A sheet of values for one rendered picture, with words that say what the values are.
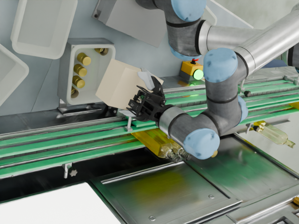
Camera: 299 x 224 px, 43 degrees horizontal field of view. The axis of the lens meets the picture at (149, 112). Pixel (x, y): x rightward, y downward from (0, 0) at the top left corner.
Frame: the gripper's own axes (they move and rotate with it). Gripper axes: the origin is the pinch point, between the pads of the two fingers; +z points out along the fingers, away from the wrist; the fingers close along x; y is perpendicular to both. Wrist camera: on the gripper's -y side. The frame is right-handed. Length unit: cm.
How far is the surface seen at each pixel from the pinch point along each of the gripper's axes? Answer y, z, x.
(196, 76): -54, 27, -8
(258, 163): -90, -1, 16
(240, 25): -78, 37, -39
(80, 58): 1.2, 31.5, 1.7
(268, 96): -106, 21, -13
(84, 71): -1.3, 29.5, 5.3
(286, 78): -115, 22, -26
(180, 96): -43.0, 20.0, 1.1
